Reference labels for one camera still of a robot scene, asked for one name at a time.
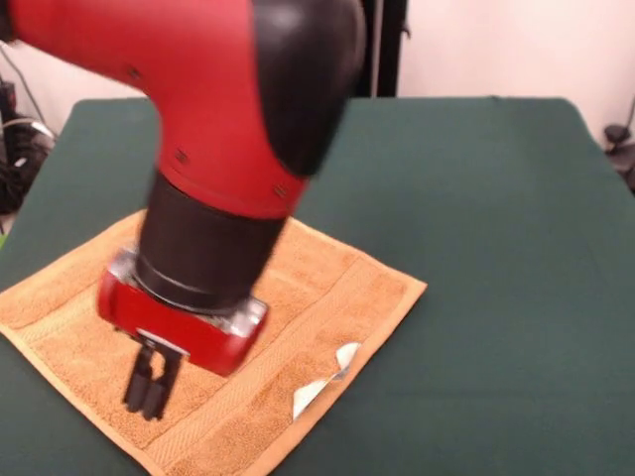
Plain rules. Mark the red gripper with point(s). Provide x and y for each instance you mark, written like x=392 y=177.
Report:
x=173 y=332

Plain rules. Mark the tan terry towel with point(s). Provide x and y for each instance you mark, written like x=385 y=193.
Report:
x=307 y=307

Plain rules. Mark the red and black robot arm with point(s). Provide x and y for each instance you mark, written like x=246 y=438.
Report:
x=223 y=124

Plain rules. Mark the dark green table cloth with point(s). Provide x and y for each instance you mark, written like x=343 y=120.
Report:
x=496 y=248

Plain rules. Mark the black metal frame stand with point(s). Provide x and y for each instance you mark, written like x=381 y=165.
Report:
x=389 y=49

